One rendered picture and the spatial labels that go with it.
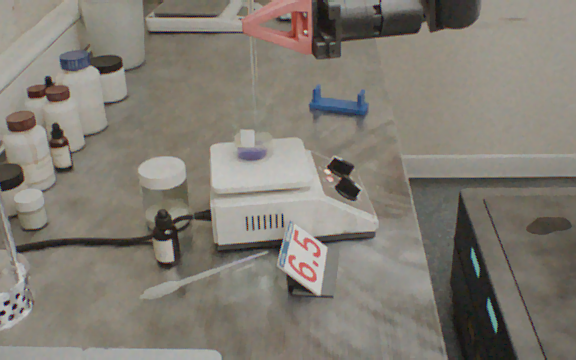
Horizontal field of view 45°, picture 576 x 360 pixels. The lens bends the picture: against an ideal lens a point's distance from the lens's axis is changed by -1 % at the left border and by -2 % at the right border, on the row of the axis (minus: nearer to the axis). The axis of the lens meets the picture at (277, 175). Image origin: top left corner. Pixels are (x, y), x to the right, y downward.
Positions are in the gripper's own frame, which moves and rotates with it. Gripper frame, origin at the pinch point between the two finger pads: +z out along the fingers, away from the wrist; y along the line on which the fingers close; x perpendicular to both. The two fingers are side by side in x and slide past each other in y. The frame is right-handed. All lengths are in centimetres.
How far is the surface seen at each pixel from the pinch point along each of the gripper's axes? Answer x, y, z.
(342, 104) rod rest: 25.1, -31.5, -20.2
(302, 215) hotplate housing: 21.3, 7.2, -3.7
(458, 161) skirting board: 96, -127, -92
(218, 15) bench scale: 23, -87, -6
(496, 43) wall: 52, -126, -101
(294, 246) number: 22.5, 11.5, -1.7
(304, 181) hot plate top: 17.1, 6.7, -4.2
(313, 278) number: 24.5, 15.2, -3.0
